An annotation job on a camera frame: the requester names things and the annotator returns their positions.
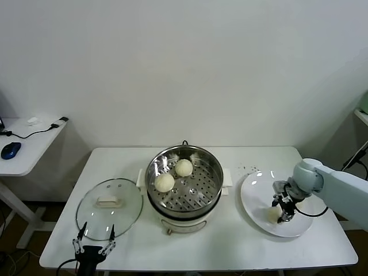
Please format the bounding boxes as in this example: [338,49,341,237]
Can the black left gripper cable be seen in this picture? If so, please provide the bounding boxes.
[56,258,80,276]

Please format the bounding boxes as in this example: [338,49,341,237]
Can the white side table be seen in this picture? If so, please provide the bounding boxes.
[0,116,72,250]

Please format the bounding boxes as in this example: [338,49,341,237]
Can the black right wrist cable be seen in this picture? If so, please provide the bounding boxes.
[294,201,328,217]

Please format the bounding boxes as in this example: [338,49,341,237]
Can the pale green container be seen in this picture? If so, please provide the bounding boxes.
[359,91,368,114]

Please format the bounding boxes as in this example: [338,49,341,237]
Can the dark laptop screen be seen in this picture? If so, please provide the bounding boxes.
[0,87,7,129]

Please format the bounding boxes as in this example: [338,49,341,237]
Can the perforated steel steamer basket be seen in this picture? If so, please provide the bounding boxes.
[137,145,233,215]

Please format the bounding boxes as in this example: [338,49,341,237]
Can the thin pale floor cable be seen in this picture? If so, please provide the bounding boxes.
[8,249,41,274]

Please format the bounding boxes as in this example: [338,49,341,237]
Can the black background cable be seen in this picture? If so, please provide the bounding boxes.
[342,140,368,170]

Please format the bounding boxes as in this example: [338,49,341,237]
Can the cream electric cooking pot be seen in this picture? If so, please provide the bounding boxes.
[137,168,234,237]

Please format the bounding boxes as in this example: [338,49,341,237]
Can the scattered dark crumbs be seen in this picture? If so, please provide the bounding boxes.
[237,164,259,174]

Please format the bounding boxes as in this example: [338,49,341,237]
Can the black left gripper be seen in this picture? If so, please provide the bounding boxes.
[71,221,117,276]

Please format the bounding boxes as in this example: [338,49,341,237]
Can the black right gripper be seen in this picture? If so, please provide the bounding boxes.
[271,192,297,225]

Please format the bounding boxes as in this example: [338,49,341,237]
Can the white round plate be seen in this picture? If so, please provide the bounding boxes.
[240,170,315,238]

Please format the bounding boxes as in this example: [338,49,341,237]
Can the thin black desk cable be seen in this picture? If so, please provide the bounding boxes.
[0,123,57,139]

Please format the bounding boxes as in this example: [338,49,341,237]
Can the glass pot lid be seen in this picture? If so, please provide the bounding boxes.
[76,177,144,241]

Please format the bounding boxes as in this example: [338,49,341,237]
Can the blue computer mouse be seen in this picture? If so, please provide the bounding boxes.
[1,141,22,159]

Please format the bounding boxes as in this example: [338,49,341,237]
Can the white wall shelf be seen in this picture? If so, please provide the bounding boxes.
[354,108,368,127]

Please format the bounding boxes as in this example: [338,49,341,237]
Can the small grey cable adapter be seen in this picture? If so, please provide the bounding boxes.
[51,116,70,129]

